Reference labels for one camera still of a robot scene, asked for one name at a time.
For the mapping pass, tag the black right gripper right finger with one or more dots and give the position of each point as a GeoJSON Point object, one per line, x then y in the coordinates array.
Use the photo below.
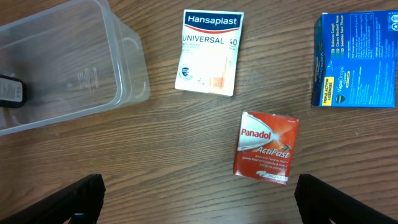
{"type": "Point", "coordinates": [321, 203]}

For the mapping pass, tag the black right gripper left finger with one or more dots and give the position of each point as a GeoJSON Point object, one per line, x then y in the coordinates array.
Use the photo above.
{"type": "Point", "coordinates": [80, 202]}

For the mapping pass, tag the red Panadol ActiFast box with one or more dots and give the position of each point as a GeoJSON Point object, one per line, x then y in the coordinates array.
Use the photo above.
{"type": "Point", "coordinates": [265, 146]}

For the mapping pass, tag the dark bottle white cap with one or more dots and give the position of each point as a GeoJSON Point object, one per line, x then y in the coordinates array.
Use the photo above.
{"type": "Point", "coordinates": [13, 92]}

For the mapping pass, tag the blue VapoDrops lozenge box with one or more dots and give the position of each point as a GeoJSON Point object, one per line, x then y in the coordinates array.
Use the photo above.
{"type": "Point", "coordinates": [355, 60]}

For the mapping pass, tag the white Hansaplast plaster box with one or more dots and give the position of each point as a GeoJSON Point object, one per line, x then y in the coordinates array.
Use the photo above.
{"type": "Point", "coordinates": [210, 46]}

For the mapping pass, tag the clear plastic container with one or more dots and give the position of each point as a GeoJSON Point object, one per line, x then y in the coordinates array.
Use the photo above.
{"type": "Point", "coordinates": [77, 59]}

